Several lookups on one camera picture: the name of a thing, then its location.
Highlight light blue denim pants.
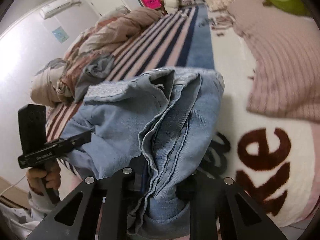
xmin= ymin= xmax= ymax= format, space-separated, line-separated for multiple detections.
xmin=61 ymin=67 xmax=224 ymax=239

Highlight person's left forearm sleeve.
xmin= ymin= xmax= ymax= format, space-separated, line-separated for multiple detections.
xmin=1 ymin=190 xmax=56 ymax=239

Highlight person's left hand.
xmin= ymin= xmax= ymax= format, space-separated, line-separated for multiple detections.
xmin=26 ymin=160 xmax=61 ymax=196

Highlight crumpled pink grey duvet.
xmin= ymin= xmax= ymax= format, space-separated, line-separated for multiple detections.
xmin=30 ymin=6 xmax=162 ymax=107

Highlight grey crumpled garment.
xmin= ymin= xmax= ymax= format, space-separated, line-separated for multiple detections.
xmin=74 ymin=54 xmax=115 ymax=103

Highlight pink striped crumpled garment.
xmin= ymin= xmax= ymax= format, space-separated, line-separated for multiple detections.
xmin=56 ymin=50 xmax=101 ymax=104

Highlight white air conditioner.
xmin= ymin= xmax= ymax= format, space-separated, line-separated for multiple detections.
xmin=40 ymin=0 xmax=81 ymax=20

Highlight striped pink navy blanket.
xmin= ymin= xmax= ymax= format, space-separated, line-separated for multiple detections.
xmin=46 ymin=4 xmax=320 ymax=240

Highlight pink shopping bag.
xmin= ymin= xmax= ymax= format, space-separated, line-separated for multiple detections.
xmin=141 ymin=0 xmax=161 ymax=9

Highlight pink ribbed pillow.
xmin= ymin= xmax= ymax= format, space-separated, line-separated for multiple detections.
xmin=228 ymin=0 xmax=319 ymax=122

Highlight small blue wall poster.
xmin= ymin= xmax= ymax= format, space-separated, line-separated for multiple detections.
xmin=52 ymin=27 xmax=69 ymax=43

